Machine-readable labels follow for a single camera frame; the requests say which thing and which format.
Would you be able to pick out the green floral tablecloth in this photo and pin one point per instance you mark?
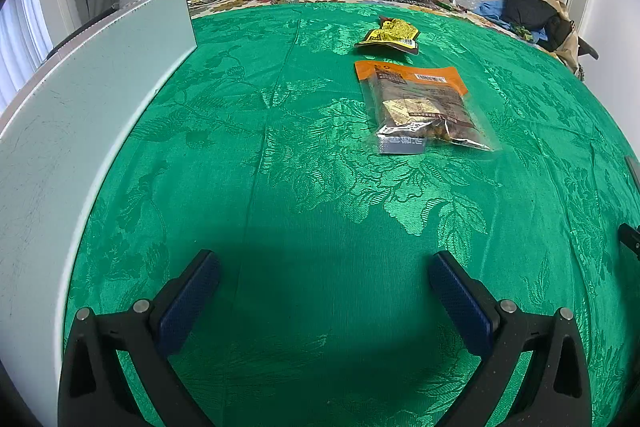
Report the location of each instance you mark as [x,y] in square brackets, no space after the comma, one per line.
[259,149]

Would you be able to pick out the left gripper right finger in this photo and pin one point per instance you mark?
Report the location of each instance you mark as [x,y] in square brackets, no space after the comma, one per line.
[555,390]

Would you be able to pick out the black bag on sofa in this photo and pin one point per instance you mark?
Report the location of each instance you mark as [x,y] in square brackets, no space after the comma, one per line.
[537,15]

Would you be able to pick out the orange topped clear snack bag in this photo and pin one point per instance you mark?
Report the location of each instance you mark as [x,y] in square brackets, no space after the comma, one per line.
[414,107]

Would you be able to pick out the blue cloth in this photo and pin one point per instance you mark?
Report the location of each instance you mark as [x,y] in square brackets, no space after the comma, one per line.
[493,11]

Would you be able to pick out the yellow black snack packet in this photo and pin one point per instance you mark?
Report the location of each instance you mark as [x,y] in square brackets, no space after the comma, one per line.
[394,33]

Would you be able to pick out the white cardboard box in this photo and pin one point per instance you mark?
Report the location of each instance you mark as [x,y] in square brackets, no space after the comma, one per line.
[59,137]

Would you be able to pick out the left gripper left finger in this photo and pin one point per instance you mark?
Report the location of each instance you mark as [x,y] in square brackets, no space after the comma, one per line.
[93,388]

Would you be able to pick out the beige patterned garment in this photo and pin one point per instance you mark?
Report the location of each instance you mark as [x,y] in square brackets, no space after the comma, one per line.
[562,37]

